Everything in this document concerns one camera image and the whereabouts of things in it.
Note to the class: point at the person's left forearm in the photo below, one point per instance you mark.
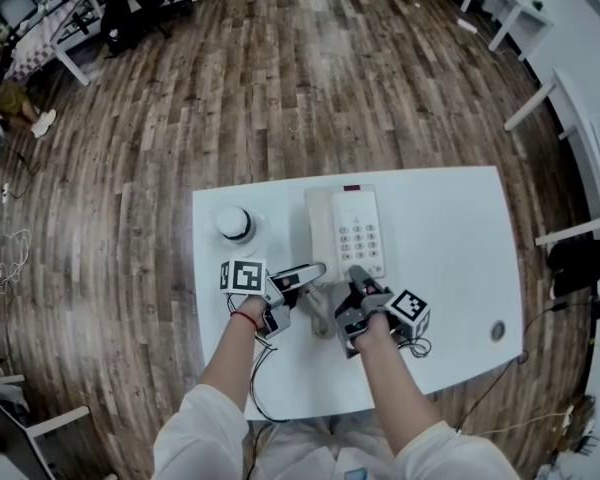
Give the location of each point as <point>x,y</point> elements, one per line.
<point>230,358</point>

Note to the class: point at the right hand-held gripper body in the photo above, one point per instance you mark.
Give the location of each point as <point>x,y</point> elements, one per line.
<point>410,308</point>

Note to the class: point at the white-capped grey canister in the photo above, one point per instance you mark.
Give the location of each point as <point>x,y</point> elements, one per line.
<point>232,220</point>

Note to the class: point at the long white table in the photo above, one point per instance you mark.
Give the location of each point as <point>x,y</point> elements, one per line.
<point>580,118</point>

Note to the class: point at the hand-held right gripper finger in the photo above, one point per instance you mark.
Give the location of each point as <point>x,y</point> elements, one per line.
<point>359,283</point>
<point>380,288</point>

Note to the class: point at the checkered cloth table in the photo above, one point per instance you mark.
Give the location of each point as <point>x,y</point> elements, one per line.
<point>40,43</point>

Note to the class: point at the person's right forearm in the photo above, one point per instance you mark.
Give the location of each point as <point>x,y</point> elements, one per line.
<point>400,388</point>

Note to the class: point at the light blue cloth piece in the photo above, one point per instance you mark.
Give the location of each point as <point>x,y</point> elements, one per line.
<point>355,474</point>

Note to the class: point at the white work table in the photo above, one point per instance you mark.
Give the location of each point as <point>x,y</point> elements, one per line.
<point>445,248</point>

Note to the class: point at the white power strip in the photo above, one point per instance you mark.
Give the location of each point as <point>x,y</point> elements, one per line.
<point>466,24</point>

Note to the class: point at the white charger plug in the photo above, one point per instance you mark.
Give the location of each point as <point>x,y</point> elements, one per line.
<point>5,188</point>

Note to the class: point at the black office chair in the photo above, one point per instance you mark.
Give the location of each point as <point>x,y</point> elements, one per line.
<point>130,3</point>

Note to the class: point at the dark-top white-frame table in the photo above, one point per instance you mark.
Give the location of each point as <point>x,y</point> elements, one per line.
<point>5,433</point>

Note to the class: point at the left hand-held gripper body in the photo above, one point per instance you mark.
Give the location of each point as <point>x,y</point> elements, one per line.
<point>245,275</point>

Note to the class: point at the small white side table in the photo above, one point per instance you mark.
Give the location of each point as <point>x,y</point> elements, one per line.
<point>525,13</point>

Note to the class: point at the white desk telephone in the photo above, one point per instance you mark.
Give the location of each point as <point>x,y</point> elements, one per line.
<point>357,218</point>

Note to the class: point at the person's white shirt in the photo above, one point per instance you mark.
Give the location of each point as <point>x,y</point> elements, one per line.
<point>200,438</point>

